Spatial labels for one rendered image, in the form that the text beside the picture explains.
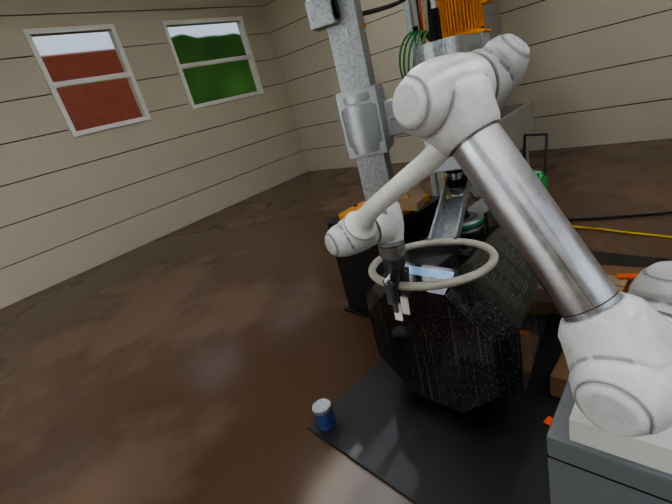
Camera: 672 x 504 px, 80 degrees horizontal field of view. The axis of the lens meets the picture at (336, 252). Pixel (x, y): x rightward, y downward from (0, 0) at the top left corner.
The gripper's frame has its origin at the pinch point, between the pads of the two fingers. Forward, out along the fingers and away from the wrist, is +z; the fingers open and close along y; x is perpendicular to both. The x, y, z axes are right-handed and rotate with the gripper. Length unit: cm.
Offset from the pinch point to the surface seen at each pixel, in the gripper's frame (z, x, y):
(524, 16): -153, 125, 551
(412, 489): 82, 4, -6
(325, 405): 68, 59, 2
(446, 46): -88, 7, 70
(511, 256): 6, -13, 70
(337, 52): -106, 91, 99
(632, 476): 9, -71, -29
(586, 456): 8, -63, -30
